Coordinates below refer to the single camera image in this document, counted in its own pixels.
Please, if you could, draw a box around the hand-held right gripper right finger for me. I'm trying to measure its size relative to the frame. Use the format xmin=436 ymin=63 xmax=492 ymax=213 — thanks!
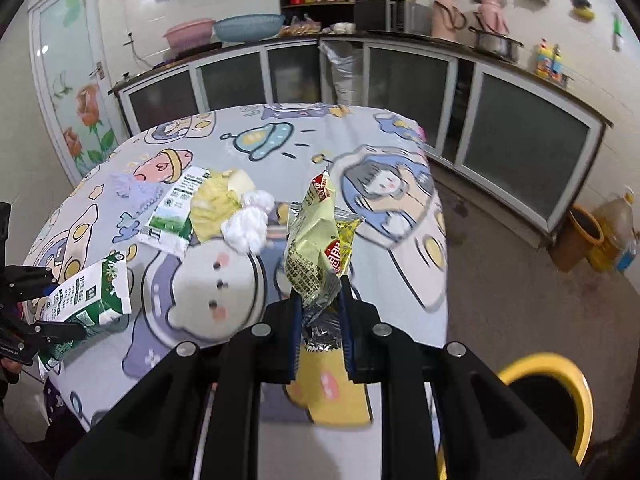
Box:
xmin=341 ymin=276 xmax=583 ymax=480

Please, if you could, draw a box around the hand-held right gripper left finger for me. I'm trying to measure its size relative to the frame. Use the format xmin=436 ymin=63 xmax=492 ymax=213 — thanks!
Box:
xmin=55 ymin=296 xmax=304 ymax=480

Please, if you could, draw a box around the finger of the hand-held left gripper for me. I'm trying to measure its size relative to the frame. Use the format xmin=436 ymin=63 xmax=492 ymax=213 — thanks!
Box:
xmin=27 ymin=323 xmax=87 ymax=345
xmin=0 ymin=265 xmax=57 ymax=305

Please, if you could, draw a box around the crushed green milk carton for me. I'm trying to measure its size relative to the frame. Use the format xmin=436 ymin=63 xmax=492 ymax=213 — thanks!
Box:
xmin=37 ymin=251 xmax=133 ymax=376

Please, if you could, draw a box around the pale yellow silver snack packet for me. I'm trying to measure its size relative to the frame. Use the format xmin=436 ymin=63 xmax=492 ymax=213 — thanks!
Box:
xmin=284 ymin=170 xmax=347 ymax=353

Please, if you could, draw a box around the bright yellow small packet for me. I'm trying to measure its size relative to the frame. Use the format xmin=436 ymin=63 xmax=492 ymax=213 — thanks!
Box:
xmin=322 ymin=207 xmax=365 ymax=311

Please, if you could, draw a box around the black bin with yellow rim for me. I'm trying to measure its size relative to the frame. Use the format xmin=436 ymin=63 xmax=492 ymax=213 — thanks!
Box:
xmin=436 ymin=352 xmax=596 ymax=480

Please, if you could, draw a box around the person's left hand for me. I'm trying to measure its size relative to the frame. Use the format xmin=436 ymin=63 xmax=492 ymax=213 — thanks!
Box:
xmin=0 ymin=357 xmax=24 ymax=387

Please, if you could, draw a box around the cartoon printed tablecloth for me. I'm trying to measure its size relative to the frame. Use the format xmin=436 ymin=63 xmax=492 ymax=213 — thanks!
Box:
xmin=22 ymin=102 xmax=448 ymax=433

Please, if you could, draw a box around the white tissue wad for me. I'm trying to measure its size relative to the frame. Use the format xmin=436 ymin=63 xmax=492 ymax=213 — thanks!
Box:
xmin=220 ymin=189 xmax=276 ymax=256

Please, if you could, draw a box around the pale purple plastic bag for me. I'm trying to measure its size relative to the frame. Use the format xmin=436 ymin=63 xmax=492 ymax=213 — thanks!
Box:
xmin=107 ymin=170 xmax=166 ymax=221

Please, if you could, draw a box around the crumpled yellow paper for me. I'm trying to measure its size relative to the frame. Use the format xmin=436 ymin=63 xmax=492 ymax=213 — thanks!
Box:
xmin=189 ymin=169 xmax=256 ymax=243

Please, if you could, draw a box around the flat white green milk carton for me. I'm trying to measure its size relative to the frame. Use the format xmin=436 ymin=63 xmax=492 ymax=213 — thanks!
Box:
xmin=136 ymin=166 xmax=211 ymax=258

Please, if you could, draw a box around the glass door with flower print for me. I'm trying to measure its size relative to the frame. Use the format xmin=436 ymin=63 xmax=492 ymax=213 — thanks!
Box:
xmin=27 ymin=0 xmax=123 ymax=181

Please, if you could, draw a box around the brown plastic bucket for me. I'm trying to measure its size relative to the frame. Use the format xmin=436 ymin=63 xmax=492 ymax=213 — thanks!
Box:
xmin=550 ymin=204 xmax=605 ymax=273

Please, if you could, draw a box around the kitchen counter cabinet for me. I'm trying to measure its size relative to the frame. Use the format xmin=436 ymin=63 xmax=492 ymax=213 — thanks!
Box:
xmin=109 ymin=30 xmax=613 ymax=248

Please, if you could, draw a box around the white woven sack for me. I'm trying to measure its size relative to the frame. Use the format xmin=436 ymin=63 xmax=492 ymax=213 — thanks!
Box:
xmin=318 ymin=40 xmax=365 ymax=107

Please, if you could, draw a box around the large cooking oil jug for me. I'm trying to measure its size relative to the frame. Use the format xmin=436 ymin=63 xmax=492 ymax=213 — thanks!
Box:
xmin=587 ymin=187 xmax=638 ymax=273

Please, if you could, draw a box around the black induction cooktop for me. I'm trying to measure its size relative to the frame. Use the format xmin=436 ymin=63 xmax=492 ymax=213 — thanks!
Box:
xmin=167 ymin=42 xmax=224 ymax=59

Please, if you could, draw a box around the blue water bottle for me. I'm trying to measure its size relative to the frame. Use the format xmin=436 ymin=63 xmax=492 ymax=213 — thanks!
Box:
xmin=616 ymin=230 xmax=640 ymax=273

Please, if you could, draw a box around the pink plastic basin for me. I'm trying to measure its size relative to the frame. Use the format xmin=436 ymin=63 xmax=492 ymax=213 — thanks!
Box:
xmin=162 ymin=17 xmax=217 ymax=52

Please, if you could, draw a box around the plastic bag of food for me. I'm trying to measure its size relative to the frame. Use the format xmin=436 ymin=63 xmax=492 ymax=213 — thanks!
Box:
xmin=277 ymin=14 xmax=322 ymax=37

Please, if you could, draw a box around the blue plastic basket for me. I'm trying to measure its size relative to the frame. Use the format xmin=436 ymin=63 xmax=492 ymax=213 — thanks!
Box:
xmin=212 ymin=13 xmax=286 ymax=43

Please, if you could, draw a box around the black microwave oven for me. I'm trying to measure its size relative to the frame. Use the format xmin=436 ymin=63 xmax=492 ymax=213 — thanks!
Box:
xmin=353 ymin=0 xmax=433 ymax=35

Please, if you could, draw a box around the steel cooking pot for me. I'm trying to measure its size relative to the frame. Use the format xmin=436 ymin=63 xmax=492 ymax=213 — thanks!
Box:
xmin=467 ymin=27 xmax=525 ymax=63

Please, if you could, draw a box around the yellow dish soap bottle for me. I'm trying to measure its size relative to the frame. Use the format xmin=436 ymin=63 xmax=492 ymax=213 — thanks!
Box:
xmin=535 ymin=39 xmax=565 ymax=81

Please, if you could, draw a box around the pink thermos with dark strap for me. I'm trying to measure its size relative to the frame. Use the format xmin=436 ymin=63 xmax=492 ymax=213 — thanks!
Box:
xmin=431 ymin=0 xmax=467 ymax=41

